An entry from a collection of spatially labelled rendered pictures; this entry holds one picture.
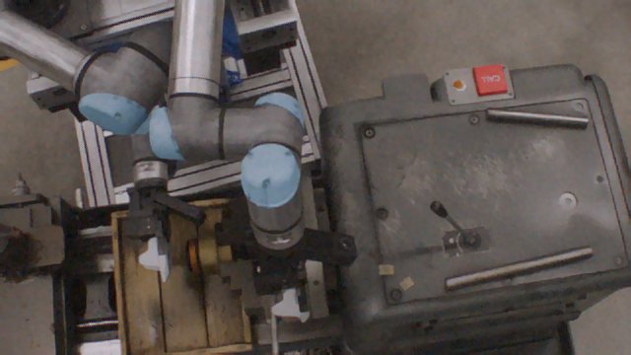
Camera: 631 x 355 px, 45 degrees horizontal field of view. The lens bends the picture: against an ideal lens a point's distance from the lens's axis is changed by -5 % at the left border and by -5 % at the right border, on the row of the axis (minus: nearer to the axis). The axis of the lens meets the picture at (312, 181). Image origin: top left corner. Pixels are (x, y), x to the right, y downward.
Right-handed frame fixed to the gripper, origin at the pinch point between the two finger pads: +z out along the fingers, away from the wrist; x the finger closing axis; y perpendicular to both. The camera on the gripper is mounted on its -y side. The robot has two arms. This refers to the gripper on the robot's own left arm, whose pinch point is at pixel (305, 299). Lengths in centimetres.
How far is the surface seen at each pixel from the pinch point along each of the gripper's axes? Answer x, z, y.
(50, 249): -34, 23, 55
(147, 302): -28, 40, 36
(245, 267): -20.6, 18.9, 11.1
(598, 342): -43, 128, -96
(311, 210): -21.8, 4.7, -3.2
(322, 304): -9.9, 19.0, -3.1
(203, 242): -25.9, 15.7, 19.0
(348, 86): -143, 92, -25
